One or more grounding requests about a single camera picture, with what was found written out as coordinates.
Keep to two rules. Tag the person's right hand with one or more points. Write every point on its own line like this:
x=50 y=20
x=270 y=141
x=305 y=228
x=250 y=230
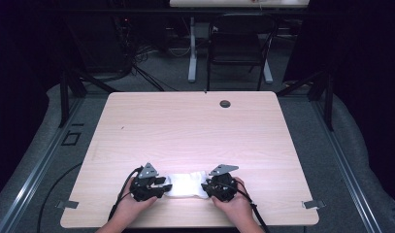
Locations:
x=240 y=210

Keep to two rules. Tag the black tape strip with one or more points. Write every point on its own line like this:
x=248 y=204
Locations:
x=78 y=124

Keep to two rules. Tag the black metal stand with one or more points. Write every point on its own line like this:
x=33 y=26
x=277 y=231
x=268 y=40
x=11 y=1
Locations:
x=328 y=103
x=64 y=97

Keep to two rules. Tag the white desk leg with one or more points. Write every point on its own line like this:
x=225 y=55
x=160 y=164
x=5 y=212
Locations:
x=268 y=73
x=192 y=58

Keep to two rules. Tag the white desk top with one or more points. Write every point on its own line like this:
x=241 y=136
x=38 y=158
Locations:
x=238 y=3

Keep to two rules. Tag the grey metal table bracket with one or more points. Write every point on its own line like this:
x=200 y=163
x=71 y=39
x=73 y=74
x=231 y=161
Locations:
x=68 y=204
x=313 y=204

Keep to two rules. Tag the dark curtain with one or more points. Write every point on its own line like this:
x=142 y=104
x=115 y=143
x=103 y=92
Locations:
x=20 y=81
x=366 y=64

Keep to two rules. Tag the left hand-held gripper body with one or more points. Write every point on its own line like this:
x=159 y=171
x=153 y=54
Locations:
x=142 y=190

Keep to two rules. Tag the black equipment cabinet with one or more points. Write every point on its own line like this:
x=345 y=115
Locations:
x=98 y=42

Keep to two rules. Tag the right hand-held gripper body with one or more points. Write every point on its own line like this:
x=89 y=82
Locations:
x=223 y=189

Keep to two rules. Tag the black folding chair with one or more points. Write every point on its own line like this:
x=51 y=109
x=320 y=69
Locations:
x=238 y=48

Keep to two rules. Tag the black tape square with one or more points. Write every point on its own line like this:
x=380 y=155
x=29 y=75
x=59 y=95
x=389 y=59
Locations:
x=71 y=144

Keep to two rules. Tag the person's left hand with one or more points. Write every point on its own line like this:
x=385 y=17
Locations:
x=130 y=212

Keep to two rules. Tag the round table grommet hole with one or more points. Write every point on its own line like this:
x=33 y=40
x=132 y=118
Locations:
x=224 y=104

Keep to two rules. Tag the aluminium floor rail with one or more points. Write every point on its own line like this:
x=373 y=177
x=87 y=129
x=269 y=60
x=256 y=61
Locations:
x=33 y=181
x=347 y=171

